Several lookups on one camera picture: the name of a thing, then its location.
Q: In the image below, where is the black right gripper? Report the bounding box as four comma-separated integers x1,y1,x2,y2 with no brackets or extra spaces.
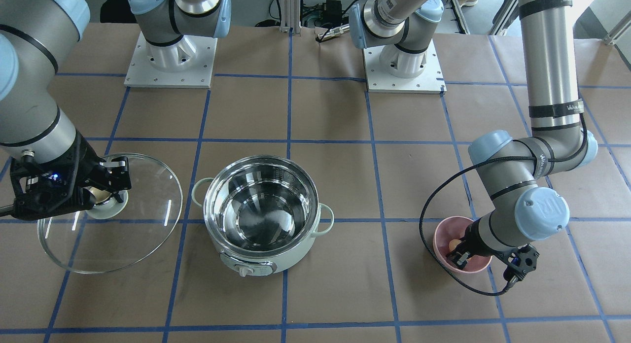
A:
10,132,132,220

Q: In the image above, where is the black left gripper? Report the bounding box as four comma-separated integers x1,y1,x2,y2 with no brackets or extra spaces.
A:
446,220,539,283

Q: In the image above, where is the brown egg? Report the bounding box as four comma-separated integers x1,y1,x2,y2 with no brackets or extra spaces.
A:
448,239,462,252

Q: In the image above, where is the glass pot lid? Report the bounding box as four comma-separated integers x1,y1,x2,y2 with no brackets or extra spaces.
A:
37,153,183,275

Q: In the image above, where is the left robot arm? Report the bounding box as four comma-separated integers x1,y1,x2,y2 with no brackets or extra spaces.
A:
421,0,598,288

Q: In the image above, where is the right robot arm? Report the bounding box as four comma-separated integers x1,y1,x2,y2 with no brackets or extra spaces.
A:
0,0,232,220

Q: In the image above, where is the mint green electric pot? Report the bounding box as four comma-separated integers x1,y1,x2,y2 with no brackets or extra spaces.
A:
191,155,335,276

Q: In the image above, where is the pink bowl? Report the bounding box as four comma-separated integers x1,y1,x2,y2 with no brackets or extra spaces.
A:
432,216,492,274

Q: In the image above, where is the black power adapter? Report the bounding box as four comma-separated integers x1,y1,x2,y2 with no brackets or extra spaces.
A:
322,0,342,25

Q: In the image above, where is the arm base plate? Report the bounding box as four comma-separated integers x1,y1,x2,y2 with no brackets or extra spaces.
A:
124,34,218,89
362,40,447,94

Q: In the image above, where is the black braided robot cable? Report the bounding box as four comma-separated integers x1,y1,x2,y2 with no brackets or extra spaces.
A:
419,102,590,297

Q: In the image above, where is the aluminium frame post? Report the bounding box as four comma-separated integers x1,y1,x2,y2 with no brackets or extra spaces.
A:
278,0,302,35

